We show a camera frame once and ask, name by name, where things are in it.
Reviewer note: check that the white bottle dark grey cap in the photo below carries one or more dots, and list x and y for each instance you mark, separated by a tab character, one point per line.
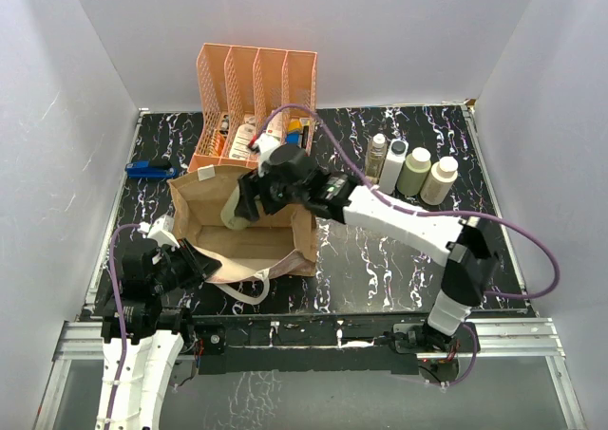
393	163

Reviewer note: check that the orange items in organizer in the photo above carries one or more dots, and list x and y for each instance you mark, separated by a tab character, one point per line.
219	137

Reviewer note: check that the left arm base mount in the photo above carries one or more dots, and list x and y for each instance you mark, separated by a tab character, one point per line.
204	339

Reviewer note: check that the yellow blue small boxes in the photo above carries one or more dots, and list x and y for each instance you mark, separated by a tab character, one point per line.
298	131

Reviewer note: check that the blue stapler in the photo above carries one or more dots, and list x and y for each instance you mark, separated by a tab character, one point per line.
155	169

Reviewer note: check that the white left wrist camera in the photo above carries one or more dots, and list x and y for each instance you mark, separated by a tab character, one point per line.
160	231

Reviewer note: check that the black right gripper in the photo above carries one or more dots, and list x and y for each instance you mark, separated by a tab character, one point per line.
248	184

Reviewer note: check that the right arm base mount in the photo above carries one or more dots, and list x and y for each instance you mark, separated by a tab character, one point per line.
423	340

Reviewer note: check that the green bottle beige cap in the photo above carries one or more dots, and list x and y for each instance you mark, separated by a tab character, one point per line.
439	180
228	213
414	172

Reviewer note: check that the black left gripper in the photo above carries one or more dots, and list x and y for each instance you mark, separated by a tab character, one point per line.
199	266

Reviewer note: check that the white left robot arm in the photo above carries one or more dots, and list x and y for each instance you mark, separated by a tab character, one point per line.
142	340

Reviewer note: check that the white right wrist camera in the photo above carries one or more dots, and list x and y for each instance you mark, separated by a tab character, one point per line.
263	146

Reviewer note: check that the white medicine box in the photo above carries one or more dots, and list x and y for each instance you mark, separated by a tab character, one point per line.
240	146

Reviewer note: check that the clear bottle amber liquid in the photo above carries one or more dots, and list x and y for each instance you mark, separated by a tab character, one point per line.
376	154

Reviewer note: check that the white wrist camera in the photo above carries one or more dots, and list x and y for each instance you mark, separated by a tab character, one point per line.
160	231
263	146

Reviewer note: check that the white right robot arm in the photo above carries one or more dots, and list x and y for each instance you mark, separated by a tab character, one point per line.
457	244

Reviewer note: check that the white red small box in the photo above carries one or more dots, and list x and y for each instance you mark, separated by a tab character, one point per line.
275	127

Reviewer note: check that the pink plastic file organizer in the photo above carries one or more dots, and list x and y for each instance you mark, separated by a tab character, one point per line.
249	83

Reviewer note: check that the brown canvas tote bag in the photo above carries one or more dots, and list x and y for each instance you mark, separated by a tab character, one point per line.
276	245

